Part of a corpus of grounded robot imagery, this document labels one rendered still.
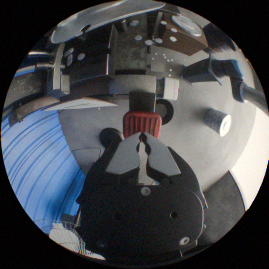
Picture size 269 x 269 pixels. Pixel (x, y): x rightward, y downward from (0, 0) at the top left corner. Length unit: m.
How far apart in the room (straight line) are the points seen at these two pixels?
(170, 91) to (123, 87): 0.15
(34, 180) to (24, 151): 0.42
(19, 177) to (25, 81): 1.20
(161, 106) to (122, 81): 0.73
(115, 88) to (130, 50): 0.13
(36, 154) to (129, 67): 1.43
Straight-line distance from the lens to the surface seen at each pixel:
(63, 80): 0.26
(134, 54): 0.27
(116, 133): 1.01
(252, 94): 0.54
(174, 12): 0.24
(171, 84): 0.28
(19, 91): 0.41
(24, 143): 1.38
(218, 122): 1.15
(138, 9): 0.21
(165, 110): 0.95
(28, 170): 1.43
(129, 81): 0.25
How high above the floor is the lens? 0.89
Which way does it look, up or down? 62 degrees down
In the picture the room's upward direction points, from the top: 175 degrees counter-clockwise
